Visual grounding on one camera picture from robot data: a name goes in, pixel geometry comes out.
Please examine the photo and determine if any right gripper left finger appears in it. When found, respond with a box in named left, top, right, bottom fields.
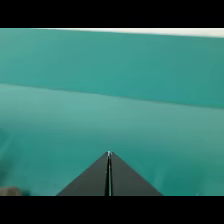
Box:
left=56, top=152, right=110, bottom=197

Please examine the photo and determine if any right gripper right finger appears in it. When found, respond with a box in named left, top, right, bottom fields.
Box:
left=109, top=151, right=164, bottom=197

